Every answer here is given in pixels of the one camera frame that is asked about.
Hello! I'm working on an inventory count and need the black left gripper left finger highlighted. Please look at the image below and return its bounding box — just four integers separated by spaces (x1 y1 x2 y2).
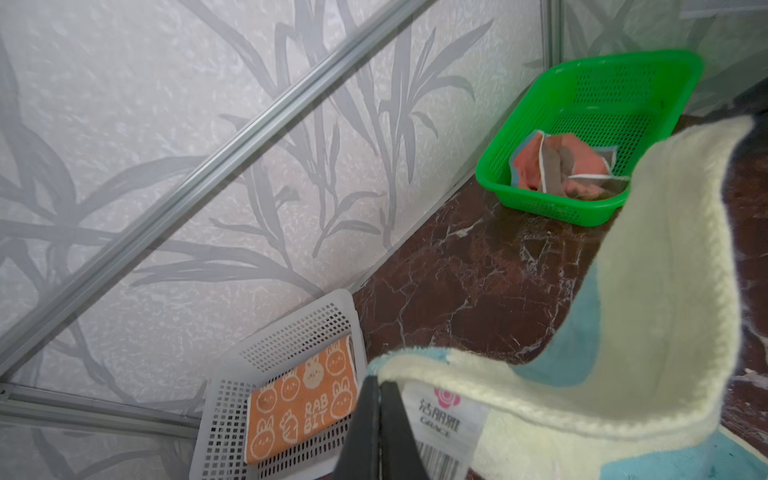
332 376 380 480

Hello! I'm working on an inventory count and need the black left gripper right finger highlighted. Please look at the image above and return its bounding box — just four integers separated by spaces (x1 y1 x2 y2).
380 381 428 480

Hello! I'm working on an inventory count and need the orange bunny pattern towel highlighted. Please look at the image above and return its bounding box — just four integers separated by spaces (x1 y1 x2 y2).
244 335 358 465

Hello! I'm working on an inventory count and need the blue yellow towel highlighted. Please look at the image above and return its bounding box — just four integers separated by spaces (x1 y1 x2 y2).
371 115 767 479

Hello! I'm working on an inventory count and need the brown pink striped towel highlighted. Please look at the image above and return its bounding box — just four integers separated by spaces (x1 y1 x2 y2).
509 130 630 201

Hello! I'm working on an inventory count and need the white plastic basket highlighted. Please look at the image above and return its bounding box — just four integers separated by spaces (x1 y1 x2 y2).
189 289 368 479

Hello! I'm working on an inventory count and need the green plastic basket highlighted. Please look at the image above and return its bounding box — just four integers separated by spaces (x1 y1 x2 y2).
475 50 704 227

